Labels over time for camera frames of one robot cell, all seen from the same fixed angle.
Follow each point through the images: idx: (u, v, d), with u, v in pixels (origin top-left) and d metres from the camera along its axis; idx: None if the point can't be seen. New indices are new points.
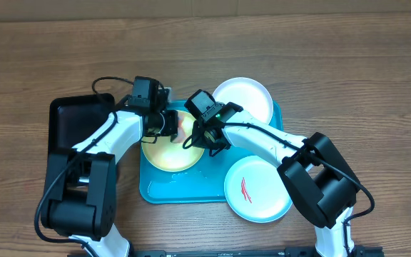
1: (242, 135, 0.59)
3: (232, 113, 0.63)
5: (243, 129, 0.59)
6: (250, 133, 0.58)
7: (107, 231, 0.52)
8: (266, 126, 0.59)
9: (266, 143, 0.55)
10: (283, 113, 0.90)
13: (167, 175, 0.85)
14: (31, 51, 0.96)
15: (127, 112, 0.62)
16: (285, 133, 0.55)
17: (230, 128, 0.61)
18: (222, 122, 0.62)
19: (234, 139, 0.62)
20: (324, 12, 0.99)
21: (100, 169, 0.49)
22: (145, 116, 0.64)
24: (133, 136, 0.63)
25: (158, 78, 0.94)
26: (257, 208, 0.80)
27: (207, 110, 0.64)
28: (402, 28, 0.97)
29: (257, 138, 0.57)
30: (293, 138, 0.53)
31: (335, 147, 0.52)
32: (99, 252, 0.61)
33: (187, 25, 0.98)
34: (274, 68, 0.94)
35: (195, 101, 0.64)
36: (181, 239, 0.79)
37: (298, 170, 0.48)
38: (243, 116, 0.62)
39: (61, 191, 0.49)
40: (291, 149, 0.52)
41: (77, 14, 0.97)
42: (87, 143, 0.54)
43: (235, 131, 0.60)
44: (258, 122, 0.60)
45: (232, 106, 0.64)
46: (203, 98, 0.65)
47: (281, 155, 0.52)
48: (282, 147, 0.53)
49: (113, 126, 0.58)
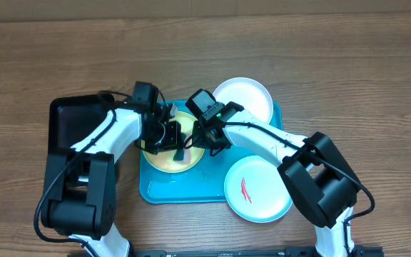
1: (242, 135, 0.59)
3: (233, 113, 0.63)
5: (243, 128, 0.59)
6: (250, 133, 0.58)
7: (108, 230, 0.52)
8: (267, 125, 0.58)
9: (267, 143, 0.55)
10: (283, 113, 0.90)
13: (167, 175, 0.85)
14: (32, 51, 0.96)
15: (125, 110, 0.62)
16: (286, 133, 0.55)
17: (231, 126, 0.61)
18: (222, 121, 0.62)
19: (234, 138, 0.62)
20: (324, 12, 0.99)
21: (98, 168, 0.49)
22: (145, 113, 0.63)
24: (132, 135, 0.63)
25: (158, 78, 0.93)
26: (257, 208, 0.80)
27: (207, 109, 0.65)
28: (402, 28, 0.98)
29: (257, 138, 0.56)
30: (295, 138, 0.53)
31: (335, 146, 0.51)
32: (99, 252, 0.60)
33: (187, 26, 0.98)
34: (273, 68, 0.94)
35: (195, 100, 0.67)
36: (182, 240, 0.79)
37: (298, 170, 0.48)
38: (244, 115, 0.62)
39: (61, 191, 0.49)
40: (292, 148, 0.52)
41: (77, 14, 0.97)
42: (86, 143, 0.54)
43: (236, 130, 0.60)
44: (259, 121, 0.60)
45: (232, 106, 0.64)
46: (204, 98, 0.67)
47: (281, 155, 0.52)
48: (282, 146, 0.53)
49: (112, 124, 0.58)
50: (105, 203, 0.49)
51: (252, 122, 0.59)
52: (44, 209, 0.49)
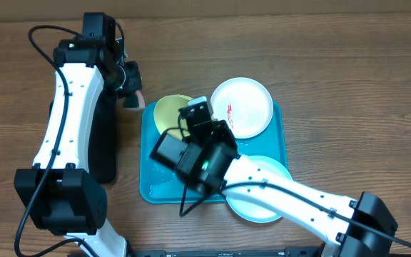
1: (255, 195, 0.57)
3: (219, 159, 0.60)
5: (256, 189, 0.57)
6: (267, 195, 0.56)
7: (103, 220, 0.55)
8: (283, 183, 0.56)
9: (300, 213, 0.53)
10: (283, 113, 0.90)
13: (167, 175, 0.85)
14: (32, 51, 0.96)
15: (75, 54, 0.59)
16: (319, 196, 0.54)
17: (238, 188, 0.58)
18: (211, 175, 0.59)
19: (242, 197, 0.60)
20: (324, 12, 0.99)
21: (72, 191, 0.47)
22: (99, 50, 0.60)
24: (95, 97, 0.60)
25: (158, 77, 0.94)
26: (257, 208, 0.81)
27: (182, 157, 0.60)
28: (402, 28, 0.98)
29: (282, 205, 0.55)
30: (338, 203, 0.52)
31: (380, 202, 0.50)
32: (95, 247, 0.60)
33: (187, 25, 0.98)
34: (273, 68, 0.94)
35: (163, 150, 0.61)
36: (182, 239, 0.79)
37: (361, 248, 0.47)
38: (244, 166, 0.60)
39: (44, 210, 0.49)
40: (339, 218, 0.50)
41: (78, 15, 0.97)
42: (50, 155, 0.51)
43: (250, 194, 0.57)
44: (268, 175, 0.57)
45: (222, 152, 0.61)
46: (172, 143, 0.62)
47: (334, 230, 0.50)
48: (329, 218, 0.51)
49: (66, 101, 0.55)
50: (94, 210, 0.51)
51: (265, 181, 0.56)
52: (36, 223, 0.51)
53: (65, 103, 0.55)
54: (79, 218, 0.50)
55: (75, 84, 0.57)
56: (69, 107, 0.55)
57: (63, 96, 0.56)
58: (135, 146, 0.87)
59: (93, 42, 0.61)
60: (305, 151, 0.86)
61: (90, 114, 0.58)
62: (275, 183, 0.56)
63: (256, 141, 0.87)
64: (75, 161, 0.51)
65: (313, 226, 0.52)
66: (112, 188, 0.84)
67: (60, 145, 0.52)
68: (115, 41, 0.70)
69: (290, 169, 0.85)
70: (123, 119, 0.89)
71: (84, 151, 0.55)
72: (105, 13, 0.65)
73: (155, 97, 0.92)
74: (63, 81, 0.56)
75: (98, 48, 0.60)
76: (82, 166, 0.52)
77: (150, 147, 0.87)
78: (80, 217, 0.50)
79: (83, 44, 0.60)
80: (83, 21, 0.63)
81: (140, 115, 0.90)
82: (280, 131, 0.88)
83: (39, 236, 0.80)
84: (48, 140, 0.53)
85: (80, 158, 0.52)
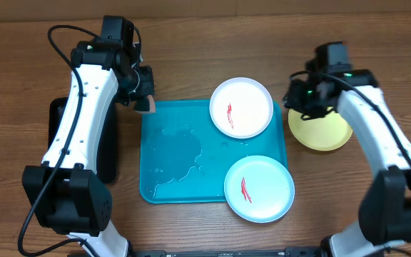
1: (361, 111, 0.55)
3: (362, 82, 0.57)
5: (366, 108, 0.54)
6: (372, 115, 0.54)
7: (106, 223, 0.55)
8: (392, 118, 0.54)
9: (379, 137, 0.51)
10: (283, 113, 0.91)
13: (168, 175, 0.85)
14: (31, 50, 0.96)
15: (93, 56, 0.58)
16: (407, 143, 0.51)
17: (352, 99, 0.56)
18: (353, 83, 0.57)
19: (349, 111, 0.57)
20: (324, 12, 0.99)
21: (78, 190, 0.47)
22: (117, 53, 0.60)
24: (108, 100, 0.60)
25: (158, 78, 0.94)
26: (260, 208, 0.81)
27: (337, 66, 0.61)
28: (402, 28, 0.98)
29: (372, 123, 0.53)
30: None
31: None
32: (97, 248, 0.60)
33: (187, 25, 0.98)
34: (273, 68, 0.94)
35: (332, 48, 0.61)
36: (183, 240, 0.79)
37: (391, 185, 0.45)
38: (374, 95, 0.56)
39: (48, 208, 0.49)
40: (406, 160, 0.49)
41: (78, 15, 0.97)
42: (59, 153, 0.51)
43: (358, 106, 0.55)
44: (384, 107, 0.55)
45: (371, 78, 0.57)
46: (340, 53, 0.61)
47: (390, 158, 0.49)
48: (397, 154, 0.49)
49: (80, 101, 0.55)
50: (98, 212, 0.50)
51: (377, 106, 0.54)
52: (40, 220, 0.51)
53: (79, 103, 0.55)
54: (83, 219, 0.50)
55: (90, 86, 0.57)
56: (82, 108, 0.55)
57: (76, 96, 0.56)
58: (135, 146, 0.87)
59: (112, 44, 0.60)
60: (304, 151, 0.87)
61: (102, 116, 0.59)
62: (384, 113, 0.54)
63: (256, 140, 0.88)
64: (83, 162, 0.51)
65: (381, 151, 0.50)
66: (112, 187, 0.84)
67: (70, 145, 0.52)
68: (132, 44, 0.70)
69: (290, 169, 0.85)
70: (123, 119, 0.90)
71: (93, 153, 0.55)
72: (125, 18, 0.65)
73: (156, 98, 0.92)
74: (78, 82, 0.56)
75: (115, 51, 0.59)
76: (91, 168, 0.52)
77: (150, 147, 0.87)
78: (83, 218, 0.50)
79: (101, 46, 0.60)
80: (103, 24, 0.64)
81: (139, 114, 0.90)
82: (280, 132, 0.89)
83: (39, 236, 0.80)
84: (59, 140, 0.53)
85: (88, 159, 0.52)
